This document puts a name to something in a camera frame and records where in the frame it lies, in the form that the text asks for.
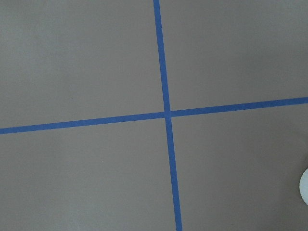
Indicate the white mug with handle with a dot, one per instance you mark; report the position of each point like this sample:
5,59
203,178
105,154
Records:
303,186

